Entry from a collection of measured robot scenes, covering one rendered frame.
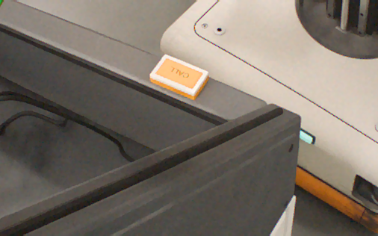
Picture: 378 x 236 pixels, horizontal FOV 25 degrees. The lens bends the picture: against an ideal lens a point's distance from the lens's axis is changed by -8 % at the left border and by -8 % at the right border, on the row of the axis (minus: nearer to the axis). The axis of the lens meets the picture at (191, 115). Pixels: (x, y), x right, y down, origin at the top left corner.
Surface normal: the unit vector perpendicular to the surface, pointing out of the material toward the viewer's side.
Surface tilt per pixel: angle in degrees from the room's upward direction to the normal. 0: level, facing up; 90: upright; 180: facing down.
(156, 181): 43
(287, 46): 0
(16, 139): 0
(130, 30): 0
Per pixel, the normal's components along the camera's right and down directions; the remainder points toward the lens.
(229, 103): -0.05, -0.57
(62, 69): -0.49, 0.73
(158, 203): 0.87, 0.38
